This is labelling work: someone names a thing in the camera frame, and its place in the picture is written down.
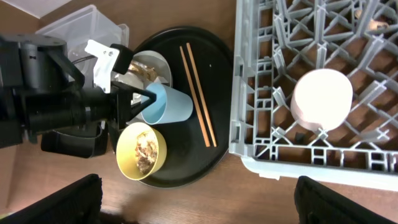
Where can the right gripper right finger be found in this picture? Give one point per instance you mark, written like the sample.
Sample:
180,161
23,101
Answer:
316,203

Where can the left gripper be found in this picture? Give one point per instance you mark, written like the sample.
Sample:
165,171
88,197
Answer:
121,109

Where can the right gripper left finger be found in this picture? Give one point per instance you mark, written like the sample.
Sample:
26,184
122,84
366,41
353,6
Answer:
79,202

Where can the blue cup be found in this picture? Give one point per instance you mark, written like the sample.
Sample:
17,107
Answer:
170,106

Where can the white tissue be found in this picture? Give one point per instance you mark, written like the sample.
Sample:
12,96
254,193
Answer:
131,80

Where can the gold snack wrapper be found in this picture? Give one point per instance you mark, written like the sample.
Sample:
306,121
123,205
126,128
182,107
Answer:
149,73

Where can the grey plate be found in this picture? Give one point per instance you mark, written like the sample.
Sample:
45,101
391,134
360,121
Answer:
157,61

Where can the food scraps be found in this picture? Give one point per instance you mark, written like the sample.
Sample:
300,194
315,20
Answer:
146,151

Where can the yellow bowl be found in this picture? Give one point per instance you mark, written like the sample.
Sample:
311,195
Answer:
125,151

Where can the pink cup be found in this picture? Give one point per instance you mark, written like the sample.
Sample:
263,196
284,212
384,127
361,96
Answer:
321,99

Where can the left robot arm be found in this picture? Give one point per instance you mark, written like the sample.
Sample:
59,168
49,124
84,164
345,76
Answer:
42,90

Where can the grey dishwasher rack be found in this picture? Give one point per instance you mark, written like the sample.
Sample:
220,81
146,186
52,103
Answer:
278,42

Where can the right wooden chopstick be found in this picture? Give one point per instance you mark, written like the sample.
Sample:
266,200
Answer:
203,102

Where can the wooden chopstick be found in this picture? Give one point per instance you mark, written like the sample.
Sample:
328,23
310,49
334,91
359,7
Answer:
203,102
195,99

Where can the round black serving tray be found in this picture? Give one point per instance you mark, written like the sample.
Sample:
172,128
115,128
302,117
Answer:
188,159

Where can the left wooden chopstick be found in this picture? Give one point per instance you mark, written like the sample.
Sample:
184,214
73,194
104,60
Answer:
195,99

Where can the clear plastic bin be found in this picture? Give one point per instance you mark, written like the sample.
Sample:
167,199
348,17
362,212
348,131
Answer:
85,24

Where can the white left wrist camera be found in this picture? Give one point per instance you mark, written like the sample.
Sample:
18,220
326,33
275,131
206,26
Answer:
116,58

